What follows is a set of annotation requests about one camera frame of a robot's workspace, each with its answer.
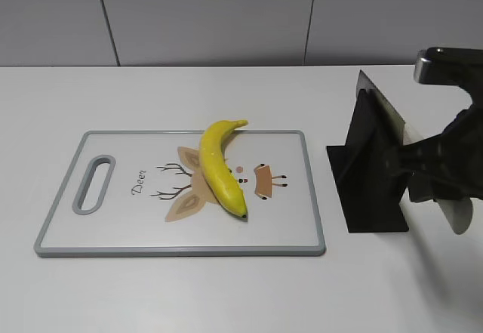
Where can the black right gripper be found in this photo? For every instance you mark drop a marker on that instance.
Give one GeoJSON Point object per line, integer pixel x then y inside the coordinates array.
{"type": "Point", "coordinates": [447, 165]}

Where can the grey-handled kitchen knife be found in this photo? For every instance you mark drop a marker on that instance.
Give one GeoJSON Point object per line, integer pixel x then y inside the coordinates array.
{"type": "Point", "coordinates": [458, 212]}

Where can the yellow plastic banana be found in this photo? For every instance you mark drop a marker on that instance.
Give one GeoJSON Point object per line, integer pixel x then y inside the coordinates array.
{"type": "Point", "coordinates": [216, 173]}

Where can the black knife stand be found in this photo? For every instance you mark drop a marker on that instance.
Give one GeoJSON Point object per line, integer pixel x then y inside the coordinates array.
{"type": "Point", "coordinates": [368, 194]}

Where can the white grey-rimmed cutting board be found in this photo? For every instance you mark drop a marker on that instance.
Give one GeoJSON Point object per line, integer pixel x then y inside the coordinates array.
{"type": "Point", "coordinates": [142, 194]}

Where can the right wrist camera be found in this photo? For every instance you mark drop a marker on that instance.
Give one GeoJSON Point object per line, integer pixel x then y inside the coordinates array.
{"type": "Point", "coordinates": [447, 66]}

